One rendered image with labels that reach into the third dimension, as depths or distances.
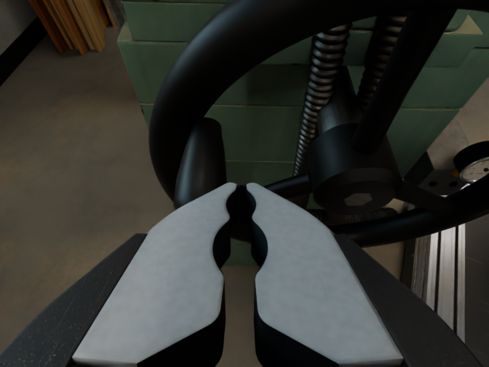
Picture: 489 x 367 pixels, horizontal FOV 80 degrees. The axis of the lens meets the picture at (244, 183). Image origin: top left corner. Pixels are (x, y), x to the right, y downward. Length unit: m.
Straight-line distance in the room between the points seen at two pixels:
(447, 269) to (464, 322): 0.13
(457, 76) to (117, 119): 1.31
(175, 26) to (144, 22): 0.03
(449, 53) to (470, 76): 0.18
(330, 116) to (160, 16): 0.20
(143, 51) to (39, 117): 1.32
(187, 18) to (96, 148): 1.11
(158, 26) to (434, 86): 0.33
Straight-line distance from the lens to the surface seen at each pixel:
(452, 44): 0.29
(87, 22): 1.87
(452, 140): 0.61
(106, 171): 1.32
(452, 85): 0.47
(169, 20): 0.35
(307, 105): 0.26
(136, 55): 0.38
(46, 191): 1.37
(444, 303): 0.93
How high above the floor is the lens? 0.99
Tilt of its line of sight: 57 degrees down
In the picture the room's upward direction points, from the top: 2 degrees clockwise
